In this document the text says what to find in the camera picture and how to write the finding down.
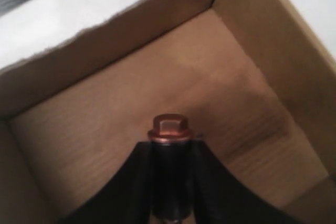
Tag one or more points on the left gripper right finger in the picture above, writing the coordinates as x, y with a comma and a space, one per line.
225, 192

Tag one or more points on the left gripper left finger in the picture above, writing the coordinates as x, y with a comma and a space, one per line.
123, 190

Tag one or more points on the black cylindrical sleeve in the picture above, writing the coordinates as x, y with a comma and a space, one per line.
170, 176

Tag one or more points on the copper-coloured hex bolt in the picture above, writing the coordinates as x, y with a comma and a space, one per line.
169, 128

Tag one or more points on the brown cardboard box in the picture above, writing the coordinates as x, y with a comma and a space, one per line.
183, 77

